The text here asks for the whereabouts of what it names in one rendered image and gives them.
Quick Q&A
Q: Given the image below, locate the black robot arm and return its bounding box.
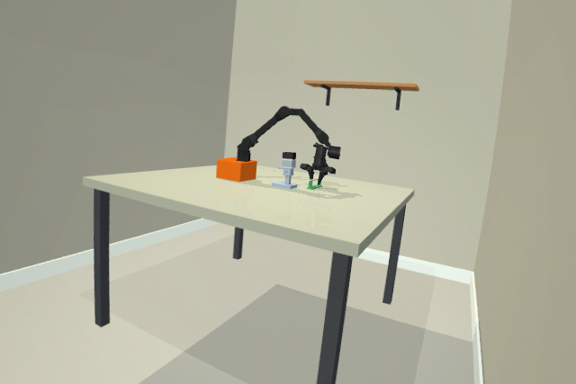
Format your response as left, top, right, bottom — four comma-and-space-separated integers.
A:
236, 106, 341, 162

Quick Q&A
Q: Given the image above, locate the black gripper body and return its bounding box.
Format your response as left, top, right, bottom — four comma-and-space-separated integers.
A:
300, 155, 336, 174

